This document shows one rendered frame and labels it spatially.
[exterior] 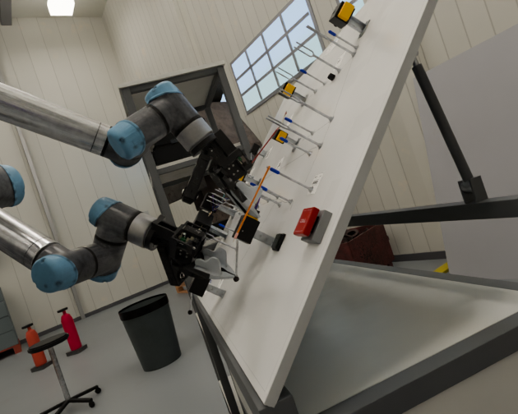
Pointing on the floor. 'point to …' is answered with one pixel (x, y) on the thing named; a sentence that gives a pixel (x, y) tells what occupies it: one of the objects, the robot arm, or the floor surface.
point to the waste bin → (151, 332)
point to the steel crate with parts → (366, 246)
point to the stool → (61, 373)
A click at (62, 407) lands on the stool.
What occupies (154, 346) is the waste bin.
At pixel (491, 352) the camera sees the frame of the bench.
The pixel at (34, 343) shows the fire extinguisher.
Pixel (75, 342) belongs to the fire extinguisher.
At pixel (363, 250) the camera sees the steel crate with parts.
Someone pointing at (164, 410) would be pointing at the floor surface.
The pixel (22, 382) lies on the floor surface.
